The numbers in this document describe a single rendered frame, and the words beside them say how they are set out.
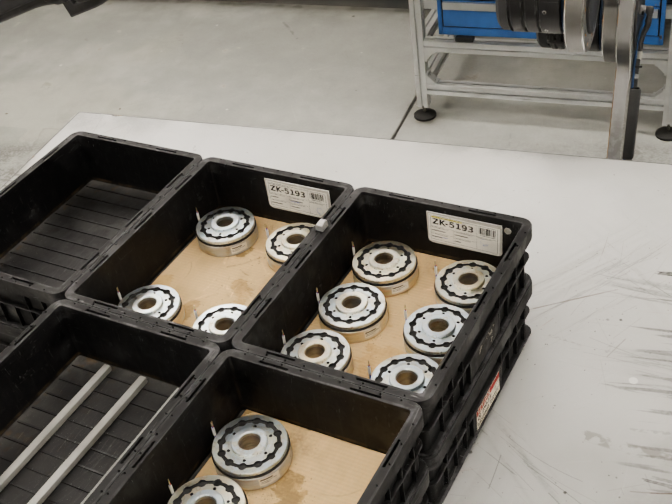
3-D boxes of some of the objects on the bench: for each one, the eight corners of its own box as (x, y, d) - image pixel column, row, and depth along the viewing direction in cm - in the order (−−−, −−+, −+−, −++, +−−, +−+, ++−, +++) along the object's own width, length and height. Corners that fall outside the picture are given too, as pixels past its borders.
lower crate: (372, 291, 176) (365, 238, 168) (535, 332, 163) (535, 276, 155) (255, 456, 149) (240, 401, 142) (438, 520, 136) (433, 463, 129)
